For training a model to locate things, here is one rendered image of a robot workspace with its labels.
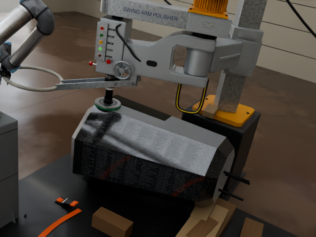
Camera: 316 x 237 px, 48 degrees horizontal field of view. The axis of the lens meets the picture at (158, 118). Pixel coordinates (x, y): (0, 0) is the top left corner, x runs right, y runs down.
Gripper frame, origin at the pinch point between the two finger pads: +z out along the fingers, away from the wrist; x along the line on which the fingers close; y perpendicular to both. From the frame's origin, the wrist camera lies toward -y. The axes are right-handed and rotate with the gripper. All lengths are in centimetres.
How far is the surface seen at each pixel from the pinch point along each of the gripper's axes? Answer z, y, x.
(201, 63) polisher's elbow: -58, 72, 132
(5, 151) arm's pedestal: 17, 73, 2
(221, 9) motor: -98, 72, 135
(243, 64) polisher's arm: -54, 49, 187
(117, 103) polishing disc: -4, 35, 87
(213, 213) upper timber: 50, 117, 154
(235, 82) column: -34, 43, 190
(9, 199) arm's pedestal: 59, 74, 5
